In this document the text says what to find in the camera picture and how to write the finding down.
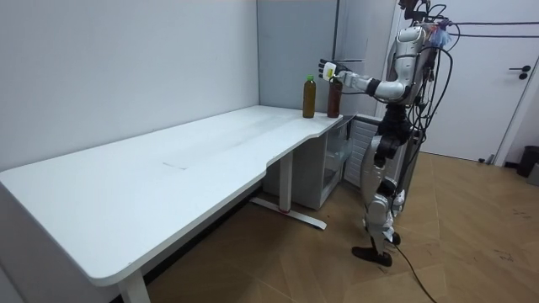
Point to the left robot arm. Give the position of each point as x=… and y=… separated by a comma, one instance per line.
x=391, y=89

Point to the robot body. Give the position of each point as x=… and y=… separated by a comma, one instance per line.
x=414, y=84

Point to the open grey fridge door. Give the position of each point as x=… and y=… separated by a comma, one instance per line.
x=305, y=172

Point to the robot legs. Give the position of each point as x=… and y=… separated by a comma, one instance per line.
x=379, y=210

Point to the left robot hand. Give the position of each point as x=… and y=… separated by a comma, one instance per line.
x=327, y=70

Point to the white room door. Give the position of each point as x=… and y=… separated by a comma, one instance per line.
x=476, y=92

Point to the white desk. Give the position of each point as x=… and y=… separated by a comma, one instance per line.
x=168, y=168

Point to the black waste bin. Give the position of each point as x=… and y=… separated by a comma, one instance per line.
x=529, y=160

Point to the red-brown drink bottle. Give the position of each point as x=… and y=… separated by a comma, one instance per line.
x=334, y=101

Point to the green-capped olive drink bottle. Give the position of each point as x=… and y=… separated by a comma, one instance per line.
x=309, y=99

